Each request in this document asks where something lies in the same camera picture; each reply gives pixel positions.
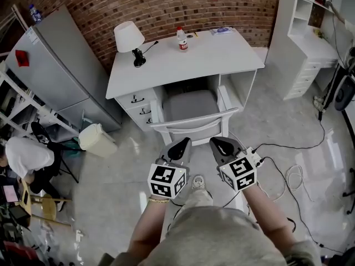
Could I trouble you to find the black office chair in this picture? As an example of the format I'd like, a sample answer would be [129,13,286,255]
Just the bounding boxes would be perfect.
[342,167,355,214]

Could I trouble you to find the person's white shoe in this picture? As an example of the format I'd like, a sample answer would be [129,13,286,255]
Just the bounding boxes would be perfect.
[191,175,207,191]

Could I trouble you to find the white power strip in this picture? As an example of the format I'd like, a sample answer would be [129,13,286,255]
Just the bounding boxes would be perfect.
[245,147,264,167]

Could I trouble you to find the black floor cable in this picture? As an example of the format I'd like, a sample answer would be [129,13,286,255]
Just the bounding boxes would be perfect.
[262,156,344,254]
[253,111,326,152]

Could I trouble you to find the dark screen tablet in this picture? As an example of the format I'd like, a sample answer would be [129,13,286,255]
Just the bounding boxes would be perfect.
[9,205,31,227]

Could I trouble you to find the person's torso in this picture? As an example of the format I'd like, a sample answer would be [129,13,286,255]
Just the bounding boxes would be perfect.
[109,206,322,266]

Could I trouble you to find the teal folding stool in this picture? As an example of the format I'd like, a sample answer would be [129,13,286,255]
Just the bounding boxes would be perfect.
[64,109,92,151]

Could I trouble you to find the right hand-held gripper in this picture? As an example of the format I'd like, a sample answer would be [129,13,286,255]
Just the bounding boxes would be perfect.
[209,136,258,191]

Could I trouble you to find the white grey chair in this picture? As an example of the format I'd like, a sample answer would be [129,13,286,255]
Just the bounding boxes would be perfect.
[149,84,240,146]

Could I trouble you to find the person's right forearm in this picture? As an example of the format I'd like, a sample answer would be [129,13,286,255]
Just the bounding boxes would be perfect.
[242,186,297,250]

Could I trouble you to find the person's left forearm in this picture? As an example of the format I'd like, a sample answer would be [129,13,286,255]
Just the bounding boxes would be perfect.
[128,198,170,253]

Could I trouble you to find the white bookcase desk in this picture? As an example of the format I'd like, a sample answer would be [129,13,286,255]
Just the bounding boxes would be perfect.
[265,0,350,101]

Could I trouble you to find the red label plastic bottle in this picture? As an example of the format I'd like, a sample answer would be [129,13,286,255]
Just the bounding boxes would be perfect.
[176,26,189,52]

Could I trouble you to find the cream trash bin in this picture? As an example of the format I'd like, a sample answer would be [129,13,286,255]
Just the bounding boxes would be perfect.
[79,123,119,159]

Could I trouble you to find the white desk with drawers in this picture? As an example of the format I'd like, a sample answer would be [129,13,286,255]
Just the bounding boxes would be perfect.
[105,29,266,132]

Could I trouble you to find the light wooden stool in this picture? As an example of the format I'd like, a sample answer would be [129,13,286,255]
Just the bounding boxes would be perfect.
[19,180,73,227]

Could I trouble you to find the white metal shelf rack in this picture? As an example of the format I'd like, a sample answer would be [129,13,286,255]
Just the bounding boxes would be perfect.
[0,6,81,146]

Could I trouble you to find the pink screen tablet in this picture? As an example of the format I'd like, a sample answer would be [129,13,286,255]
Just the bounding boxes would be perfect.
[2,185,20,203]

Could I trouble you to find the red square sticker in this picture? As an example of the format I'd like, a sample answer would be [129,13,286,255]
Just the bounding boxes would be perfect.
[15,49,31,67]

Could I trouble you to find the white coiled cable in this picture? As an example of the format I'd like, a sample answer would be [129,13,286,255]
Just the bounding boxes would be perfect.
[273,165,316,202]

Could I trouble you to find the blue white packet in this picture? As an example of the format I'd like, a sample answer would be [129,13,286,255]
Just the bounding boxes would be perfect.
[210,26,236,36]

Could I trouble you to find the white shade table lamp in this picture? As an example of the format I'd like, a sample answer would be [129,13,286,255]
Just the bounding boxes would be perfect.
[113,21,159,68]

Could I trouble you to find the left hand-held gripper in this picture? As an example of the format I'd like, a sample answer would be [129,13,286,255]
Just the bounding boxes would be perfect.
[147,136,192,200]

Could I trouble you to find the grey refrigerator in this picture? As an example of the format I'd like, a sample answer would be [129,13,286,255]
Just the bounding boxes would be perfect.
[4,4,123,134]

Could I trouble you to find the blue label plastic bottle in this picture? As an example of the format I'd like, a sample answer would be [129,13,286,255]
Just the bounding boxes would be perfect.
[29,4,43,24]

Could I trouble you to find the person's beige trousers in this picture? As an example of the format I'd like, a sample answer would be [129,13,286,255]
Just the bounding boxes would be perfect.
[170,188,214,213]

